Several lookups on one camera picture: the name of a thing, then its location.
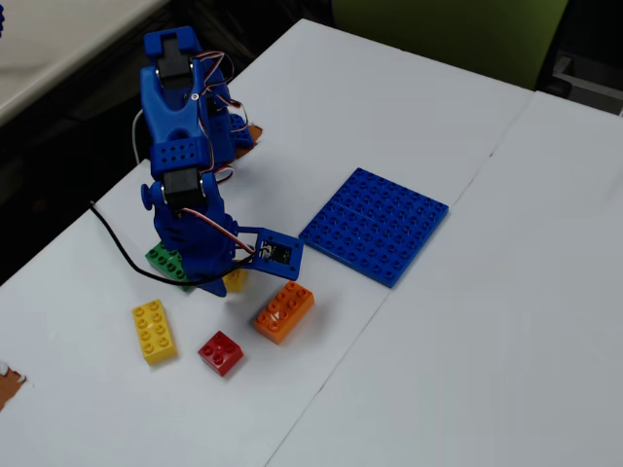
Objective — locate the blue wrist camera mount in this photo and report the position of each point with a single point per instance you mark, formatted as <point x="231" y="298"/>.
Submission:
<point x="277" y="253"/>

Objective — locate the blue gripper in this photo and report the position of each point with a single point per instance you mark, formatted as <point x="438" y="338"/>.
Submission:
<point x="210" y="277"/>

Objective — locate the yellow 2x2 block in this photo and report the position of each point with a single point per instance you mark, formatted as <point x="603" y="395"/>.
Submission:
<point x="237" y="280"/>

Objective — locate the green partition panel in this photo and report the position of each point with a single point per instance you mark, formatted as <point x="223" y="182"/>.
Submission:
<point x="438" y="34"/>

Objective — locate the green 2x4 block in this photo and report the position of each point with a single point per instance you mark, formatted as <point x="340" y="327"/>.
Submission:
<point x="163" y="259"/>

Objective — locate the red 2x2 block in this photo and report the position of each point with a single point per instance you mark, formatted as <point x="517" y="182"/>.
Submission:
<point x="219" y="352"/>

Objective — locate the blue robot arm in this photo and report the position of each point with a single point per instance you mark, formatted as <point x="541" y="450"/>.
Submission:
<point x="175" y="121"/>

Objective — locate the blue 8x8 baseplate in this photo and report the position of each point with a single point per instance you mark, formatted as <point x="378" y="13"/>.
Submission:
<point x="375" y="224"/>

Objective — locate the beige desk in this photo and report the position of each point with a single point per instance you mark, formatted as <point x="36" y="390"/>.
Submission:
<point x="58" y="44"/>

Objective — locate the yellow 2x4 block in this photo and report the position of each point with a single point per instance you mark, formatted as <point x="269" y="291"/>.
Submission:
<point x="153" y="333"/>

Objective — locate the orange 2x4 block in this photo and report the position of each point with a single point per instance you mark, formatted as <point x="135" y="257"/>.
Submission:
<point x="282" y="313"/>

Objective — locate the grey metal bracket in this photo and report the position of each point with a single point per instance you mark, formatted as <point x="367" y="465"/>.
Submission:
<point x="584" y="73"/>

